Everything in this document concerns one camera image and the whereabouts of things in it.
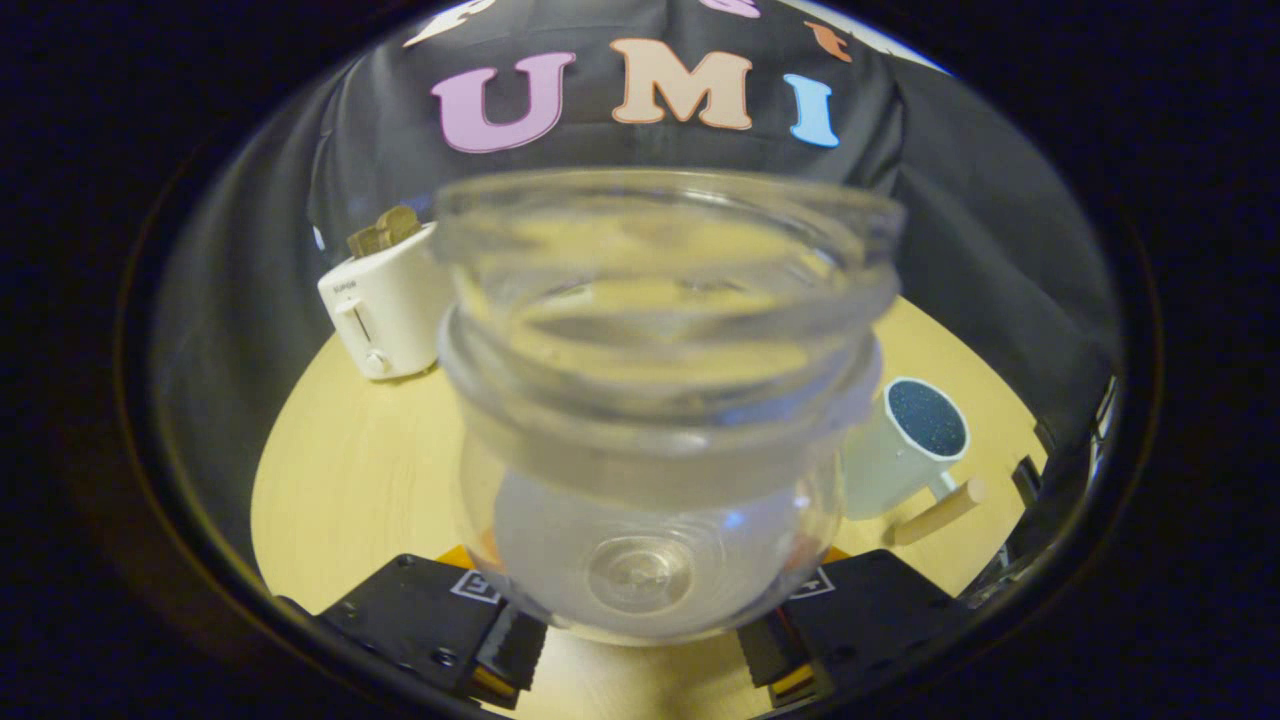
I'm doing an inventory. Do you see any white cup with wooden handle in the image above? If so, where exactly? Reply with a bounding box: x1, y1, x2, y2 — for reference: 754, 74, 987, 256
840, 376, 991, 547

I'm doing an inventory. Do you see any white toaster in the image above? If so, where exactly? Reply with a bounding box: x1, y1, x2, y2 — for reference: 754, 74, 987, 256
317, 222, 456, 381

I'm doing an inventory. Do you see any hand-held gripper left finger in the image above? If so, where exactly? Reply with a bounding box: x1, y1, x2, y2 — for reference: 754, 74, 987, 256
275, 545, 551, 711

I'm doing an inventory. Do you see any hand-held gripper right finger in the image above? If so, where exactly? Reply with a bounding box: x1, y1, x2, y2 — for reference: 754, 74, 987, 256
735, 545, 991, 706

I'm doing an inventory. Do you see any clear juice bottle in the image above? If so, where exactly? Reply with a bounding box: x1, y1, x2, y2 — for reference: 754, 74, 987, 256
432, 167, 907, 646

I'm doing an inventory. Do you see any light wooden table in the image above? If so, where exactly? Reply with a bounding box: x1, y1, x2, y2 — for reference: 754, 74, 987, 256
250, 295, 1049, 720

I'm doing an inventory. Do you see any brown toast slice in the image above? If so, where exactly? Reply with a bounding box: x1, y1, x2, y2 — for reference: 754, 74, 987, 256
347, 205, 421, 259

